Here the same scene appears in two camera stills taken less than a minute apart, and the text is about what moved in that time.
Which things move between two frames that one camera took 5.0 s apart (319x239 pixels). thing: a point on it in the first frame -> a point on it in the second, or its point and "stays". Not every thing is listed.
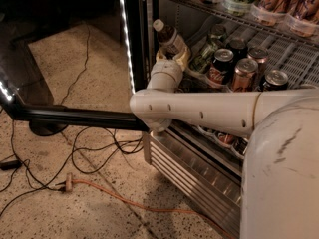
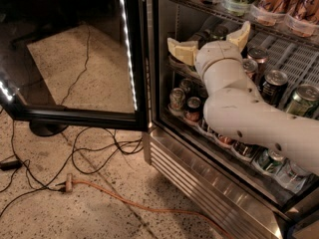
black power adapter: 10,164 stays
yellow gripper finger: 159,55 -> 184,50
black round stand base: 46,127 stays
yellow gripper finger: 183,57 -> 239,37
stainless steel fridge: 239,38 stays
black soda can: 274,81 stays
